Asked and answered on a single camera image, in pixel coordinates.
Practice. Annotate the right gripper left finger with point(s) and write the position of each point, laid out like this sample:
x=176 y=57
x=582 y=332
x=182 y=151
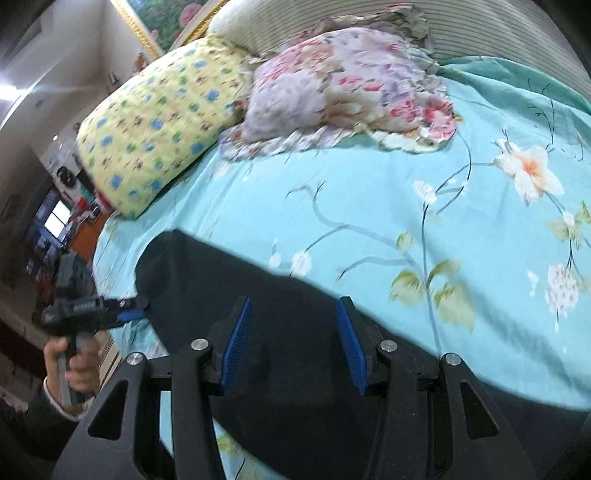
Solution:
x=152 y=419

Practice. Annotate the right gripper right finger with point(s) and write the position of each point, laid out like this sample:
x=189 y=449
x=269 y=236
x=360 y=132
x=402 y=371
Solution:
x=432 y=424

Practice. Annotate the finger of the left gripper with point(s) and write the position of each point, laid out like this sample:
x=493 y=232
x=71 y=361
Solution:
x=126 y=316
x=126 y=306

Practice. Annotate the black pants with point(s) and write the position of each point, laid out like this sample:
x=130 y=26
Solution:
x=293 y=404

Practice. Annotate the person's left hand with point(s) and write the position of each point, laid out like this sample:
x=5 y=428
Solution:
x=82 y=375

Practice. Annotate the cluttered background shelf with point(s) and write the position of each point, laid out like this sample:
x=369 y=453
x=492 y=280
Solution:
x=69 y=219

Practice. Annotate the yellow patterned pillow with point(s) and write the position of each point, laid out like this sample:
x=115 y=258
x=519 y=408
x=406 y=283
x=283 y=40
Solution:
x=153 y=127

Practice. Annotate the turquoise floral bed sheet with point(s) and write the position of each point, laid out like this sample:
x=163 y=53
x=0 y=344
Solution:
x=481 y=248

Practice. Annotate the gold framed painting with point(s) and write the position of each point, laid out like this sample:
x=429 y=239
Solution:
x=163 y=25

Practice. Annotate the pink floral pillow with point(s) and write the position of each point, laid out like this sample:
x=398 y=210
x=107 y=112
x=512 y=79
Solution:
x=351 y=75

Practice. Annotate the striped padded headboard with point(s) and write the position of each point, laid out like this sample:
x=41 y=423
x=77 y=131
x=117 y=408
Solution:
x=520 y=31

